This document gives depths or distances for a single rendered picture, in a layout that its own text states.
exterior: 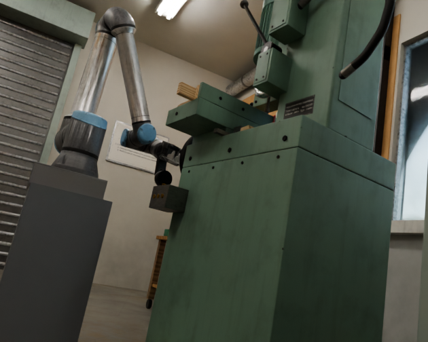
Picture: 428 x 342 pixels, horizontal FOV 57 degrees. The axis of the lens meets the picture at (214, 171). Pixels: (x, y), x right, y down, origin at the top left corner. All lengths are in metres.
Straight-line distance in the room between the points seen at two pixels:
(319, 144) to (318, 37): 0.39
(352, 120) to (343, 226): 0.31
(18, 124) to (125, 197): 1.26
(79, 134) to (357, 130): 1.05
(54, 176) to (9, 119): 2.72
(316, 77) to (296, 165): 0.34
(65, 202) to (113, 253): 2.79
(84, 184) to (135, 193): 2.78
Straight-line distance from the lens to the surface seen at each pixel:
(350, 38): 1.31
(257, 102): 1.54
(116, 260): 4.32
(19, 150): 4.23
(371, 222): 1.24
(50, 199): 1.55
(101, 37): 2.05
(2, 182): 4.17
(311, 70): 1.28
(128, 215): 4.34
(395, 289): 2.64
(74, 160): 1.64
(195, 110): 1.29
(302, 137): 1.03
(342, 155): 1.15
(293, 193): 0.99
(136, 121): 1.86
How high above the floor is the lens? 0.38
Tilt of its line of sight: 13 degrees up
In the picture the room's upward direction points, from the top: 11 degrees clockwise
